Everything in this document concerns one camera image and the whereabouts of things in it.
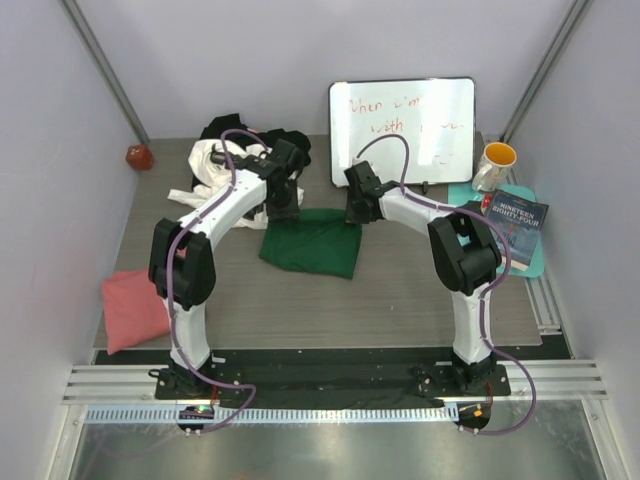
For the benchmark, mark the teal plastic mat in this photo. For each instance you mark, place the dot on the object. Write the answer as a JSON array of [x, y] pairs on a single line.
[[460, 194]]

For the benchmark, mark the small red cube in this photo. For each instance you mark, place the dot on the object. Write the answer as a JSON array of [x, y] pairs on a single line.
[[139, 157]]

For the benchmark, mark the black t-shirt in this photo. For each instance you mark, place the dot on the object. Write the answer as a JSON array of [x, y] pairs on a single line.
[[221, 124]]

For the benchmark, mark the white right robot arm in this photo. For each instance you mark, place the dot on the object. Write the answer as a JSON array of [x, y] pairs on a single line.
[[465, 254]]

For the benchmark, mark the Nineteen Eighty-Four book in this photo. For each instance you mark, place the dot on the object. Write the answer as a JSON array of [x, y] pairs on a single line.
[[519, 219]]

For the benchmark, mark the white dry-erase board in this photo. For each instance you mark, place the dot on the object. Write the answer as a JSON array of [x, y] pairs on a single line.
[[418, 131]]

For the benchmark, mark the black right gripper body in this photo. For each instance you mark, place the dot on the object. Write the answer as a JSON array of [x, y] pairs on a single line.
[[354, 213]]

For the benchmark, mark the green t-shirt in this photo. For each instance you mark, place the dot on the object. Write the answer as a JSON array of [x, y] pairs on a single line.
[[319, 241]]

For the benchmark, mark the white mug orange inside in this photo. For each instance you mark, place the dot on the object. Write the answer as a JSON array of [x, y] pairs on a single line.
[[494, 166]]

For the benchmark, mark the aluminium frame rail front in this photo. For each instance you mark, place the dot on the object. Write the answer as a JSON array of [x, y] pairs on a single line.
[[130, 384]]

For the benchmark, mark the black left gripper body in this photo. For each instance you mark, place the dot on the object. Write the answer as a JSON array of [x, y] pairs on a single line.
[[283, 207]]

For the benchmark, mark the white slotted cable duct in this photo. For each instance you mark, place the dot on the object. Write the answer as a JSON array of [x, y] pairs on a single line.
[[189, 414]]

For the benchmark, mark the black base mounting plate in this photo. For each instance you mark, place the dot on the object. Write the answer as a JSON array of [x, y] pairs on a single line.
[[348, 377]]

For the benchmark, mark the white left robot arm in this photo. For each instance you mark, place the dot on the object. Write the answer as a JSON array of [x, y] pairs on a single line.
[[181, 262]]

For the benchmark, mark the folded pink t-shirt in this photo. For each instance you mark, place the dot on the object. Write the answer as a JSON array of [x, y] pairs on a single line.
[[133, 311]]

